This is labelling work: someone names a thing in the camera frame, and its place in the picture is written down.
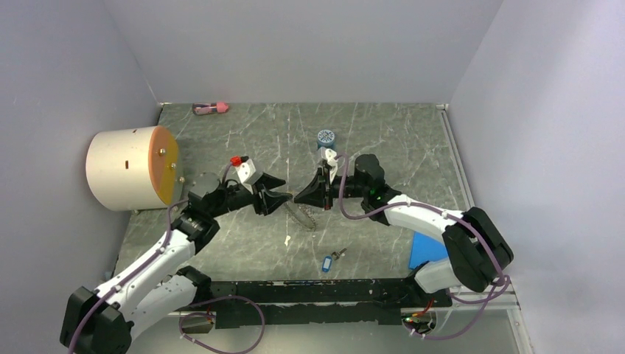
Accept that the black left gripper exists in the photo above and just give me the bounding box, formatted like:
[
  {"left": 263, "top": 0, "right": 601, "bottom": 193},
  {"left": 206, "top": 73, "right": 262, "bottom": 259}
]
[{"left": 209, "top": 172, "right": 293, "bottom": 218}]

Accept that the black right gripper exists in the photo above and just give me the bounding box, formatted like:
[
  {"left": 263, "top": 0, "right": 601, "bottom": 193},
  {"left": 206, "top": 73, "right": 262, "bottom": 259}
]
[{"left": 294, "top": 167, "right": 369, "bottom": 211}]

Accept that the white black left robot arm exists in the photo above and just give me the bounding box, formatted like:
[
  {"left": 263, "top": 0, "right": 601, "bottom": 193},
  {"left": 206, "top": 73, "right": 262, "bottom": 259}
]
[{"left": 60, "top": 173, "right": 292, "bottom": 353}]

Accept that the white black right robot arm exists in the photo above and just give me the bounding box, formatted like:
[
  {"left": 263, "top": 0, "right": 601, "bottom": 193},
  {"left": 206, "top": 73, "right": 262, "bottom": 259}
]
[{"left": 294, "top": 148, "right": 514, "bottom": 306}]

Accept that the blue round jar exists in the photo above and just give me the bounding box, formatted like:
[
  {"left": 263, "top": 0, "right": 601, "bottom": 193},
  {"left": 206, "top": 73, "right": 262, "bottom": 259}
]
[{"left": 317, "top": 129, "right": 336, "bottom": 150}]

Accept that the pink capped small bottle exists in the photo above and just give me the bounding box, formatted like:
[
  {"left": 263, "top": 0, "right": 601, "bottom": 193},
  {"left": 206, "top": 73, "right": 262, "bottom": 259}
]
[{"left": 192, "top": 102, "right": 229, "bottom": 116}]

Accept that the blue flat sheet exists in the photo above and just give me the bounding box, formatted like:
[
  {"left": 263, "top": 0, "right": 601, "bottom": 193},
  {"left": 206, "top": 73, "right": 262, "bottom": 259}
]
[{"left": 408, "top": 232, "right": 448, "bottom": 270}]

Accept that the cream cylinder with orange face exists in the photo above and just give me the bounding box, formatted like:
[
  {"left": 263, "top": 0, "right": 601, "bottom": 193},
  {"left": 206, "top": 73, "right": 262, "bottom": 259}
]
[{"left": 85, "top": 125, "right": 185, "bottom": 211}]

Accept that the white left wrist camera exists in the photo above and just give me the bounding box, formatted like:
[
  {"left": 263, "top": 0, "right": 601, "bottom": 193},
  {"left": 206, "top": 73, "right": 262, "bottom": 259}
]
[{"left": 230, "top": 156, "right": 262, "bottom": 193}]

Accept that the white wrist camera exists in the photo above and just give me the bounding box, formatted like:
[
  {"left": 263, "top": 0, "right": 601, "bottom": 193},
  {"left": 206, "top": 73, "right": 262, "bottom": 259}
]
[
  {"left": 318, "top": 147, "right": 338, "bottom": 184},
  {"left": 230, "top": 156, "right": 262, "bottom": 193}
]

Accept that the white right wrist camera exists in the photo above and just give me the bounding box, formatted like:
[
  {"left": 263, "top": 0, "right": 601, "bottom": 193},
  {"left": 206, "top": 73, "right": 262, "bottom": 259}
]
[{"left": 318, "top": 147, "right": 338, "bottom": 184}]

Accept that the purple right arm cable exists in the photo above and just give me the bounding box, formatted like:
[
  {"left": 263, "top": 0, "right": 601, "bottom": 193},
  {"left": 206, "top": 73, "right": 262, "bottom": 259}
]
[{"left": 337, "top": 152, "right": 511, "bottom": 341}]

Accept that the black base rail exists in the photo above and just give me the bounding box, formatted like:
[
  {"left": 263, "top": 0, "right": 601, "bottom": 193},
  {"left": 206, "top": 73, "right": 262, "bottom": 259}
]
[{"left": 179, "top": 278, "right": 452, "bottom": 329}]

